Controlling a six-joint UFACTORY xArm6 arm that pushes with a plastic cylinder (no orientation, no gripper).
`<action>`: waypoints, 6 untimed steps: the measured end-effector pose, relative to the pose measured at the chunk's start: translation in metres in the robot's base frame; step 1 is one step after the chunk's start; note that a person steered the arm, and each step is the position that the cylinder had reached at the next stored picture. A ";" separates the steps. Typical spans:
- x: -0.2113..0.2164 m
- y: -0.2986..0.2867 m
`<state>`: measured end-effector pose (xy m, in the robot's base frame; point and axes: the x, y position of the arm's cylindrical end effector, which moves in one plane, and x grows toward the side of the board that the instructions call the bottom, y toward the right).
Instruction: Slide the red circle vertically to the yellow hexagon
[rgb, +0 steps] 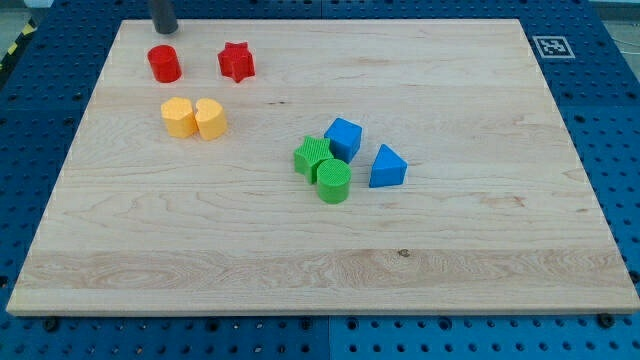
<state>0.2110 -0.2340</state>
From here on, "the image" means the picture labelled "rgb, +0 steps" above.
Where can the red cylinder block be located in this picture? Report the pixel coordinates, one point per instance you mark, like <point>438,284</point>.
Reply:
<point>164,63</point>

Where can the yellow hexagon block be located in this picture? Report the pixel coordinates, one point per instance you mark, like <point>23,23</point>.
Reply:
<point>179,118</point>

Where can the green cylinder block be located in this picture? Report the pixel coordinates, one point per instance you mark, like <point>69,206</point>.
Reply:
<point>333,181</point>

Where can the green star block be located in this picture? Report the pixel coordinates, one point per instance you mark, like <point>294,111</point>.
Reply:
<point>309,155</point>

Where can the wooden board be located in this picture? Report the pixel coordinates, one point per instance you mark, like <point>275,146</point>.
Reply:
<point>496,214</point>

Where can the blue cube block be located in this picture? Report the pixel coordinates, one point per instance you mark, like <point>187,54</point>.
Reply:
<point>345,139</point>

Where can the blue triangle block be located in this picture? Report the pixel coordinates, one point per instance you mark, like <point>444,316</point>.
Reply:
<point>388,168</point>

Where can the yellow heart block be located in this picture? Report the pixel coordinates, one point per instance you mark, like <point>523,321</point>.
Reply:
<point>210,118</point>

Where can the red star block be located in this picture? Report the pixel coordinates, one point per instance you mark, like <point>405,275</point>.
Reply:
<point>236,61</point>

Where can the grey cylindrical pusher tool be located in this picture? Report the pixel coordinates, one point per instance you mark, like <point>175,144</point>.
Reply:
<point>163,16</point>

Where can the white fiducial marker tag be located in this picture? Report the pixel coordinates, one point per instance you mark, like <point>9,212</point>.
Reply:
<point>553,47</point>

